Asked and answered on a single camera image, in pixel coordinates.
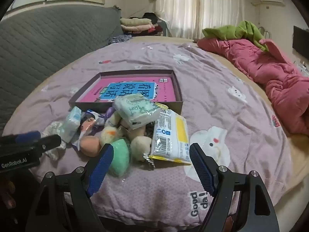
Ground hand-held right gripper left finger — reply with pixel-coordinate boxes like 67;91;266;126
25;143;114;232

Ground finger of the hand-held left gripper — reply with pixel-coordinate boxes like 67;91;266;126
14;131;41;143
26;134;62;153

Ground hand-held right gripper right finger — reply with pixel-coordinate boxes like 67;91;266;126
189;143;280;232

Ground green powder puff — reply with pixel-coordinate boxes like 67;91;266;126
107;138;131;177

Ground peach makeup sponge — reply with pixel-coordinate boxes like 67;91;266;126
80;135;101;156

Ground blue tissue pack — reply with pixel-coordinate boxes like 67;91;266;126
62;106;82;143

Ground plush bear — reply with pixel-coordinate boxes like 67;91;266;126
130;123;156;171
100;106;128;148

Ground yellow wet wipe pack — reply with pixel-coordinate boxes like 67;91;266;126
150;103;192;166

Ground cartoon figure packet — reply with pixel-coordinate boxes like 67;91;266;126
72;110;107;151

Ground green floral tissue pack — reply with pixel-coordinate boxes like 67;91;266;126
113;94;162;129

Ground brown cardboard box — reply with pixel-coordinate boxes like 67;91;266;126
68;70;183;114

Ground person's left hand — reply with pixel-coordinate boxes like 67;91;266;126
0;181;16;209

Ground white crumpled plastic wrap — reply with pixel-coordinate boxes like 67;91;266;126
41;121;67;160

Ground purple printed bedsheet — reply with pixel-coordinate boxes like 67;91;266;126
2;36;294;232

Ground pink book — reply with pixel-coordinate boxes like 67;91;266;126
78;76;177;102

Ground grey quilted headboard cover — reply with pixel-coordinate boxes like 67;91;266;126
0;6;125;126

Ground pink quilt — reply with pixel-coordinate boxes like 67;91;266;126
197;38;309;134

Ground blue patterned cloth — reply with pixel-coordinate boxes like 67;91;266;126
109;34;132;45

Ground green blanket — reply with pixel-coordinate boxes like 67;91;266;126
202;20;269;52

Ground pink folded garment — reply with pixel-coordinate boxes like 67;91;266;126
123;24;153;32

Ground red patterned garment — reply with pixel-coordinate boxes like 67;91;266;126
147;23;167;36

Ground beige folded garment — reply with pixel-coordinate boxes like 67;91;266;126
120;17;152;27

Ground black garment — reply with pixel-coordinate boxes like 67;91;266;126
142;12;158;21

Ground black television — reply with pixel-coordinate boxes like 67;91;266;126
293;25;309;61

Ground white curtain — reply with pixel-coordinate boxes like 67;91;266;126
154;0;245;39

